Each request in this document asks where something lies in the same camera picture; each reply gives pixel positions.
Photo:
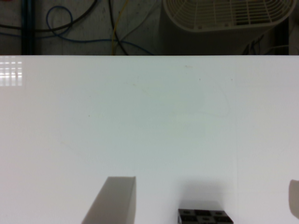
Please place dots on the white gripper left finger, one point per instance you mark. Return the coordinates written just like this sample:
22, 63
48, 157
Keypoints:
115, 202

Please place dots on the black studded cube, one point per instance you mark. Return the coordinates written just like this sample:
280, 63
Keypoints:
198, 216

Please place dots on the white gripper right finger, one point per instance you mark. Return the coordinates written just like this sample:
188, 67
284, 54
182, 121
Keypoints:
294, 198

